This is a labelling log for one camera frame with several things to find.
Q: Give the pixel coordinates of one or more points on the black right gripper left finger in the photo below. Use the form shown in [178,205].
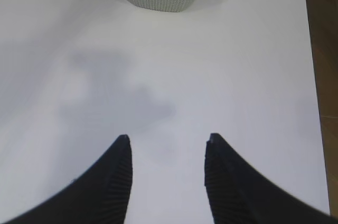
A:
[100,195]

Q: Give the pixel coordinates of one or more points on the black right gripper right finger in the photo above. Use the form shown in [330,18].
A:
[238,193]

